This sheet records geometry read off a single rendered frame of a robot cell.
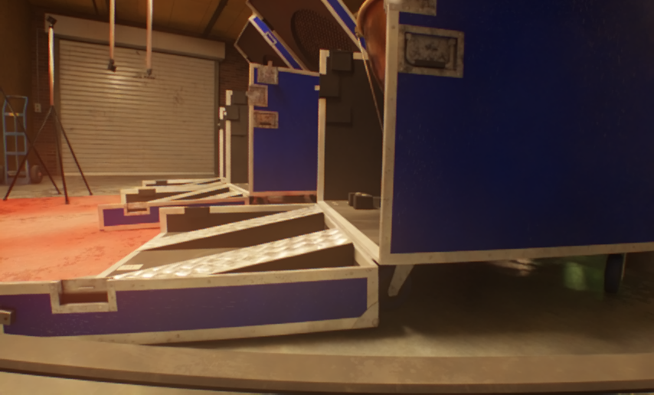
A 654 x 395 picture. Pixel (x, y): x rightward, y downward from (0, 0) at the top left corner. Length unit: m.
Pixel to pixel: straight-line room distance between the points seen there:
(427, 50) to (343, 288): 0.55
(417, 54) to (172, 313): 0.76
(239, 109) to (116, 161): 5.22
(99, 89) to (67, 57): 0.78
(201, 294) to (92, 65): 7.51
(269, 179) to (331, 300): 1.39
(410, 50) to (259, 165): 1.42
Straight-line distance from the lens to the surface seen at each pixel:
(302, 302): 0.73
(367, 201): 1.44
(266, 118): 2.06
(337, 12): 2.41
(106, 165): 7.85
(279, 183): 2.06
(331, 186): 1.71
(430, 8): 0.81
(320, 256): 0.88
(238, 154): 2.87
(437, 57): 0.80
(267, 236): 1.38
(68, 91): 8.02
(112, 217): 2.00
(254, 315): 0.74
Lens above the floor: 0.39
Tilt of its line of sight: 5 degrees down
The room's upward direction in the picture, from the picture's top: 1 degrees clockwise
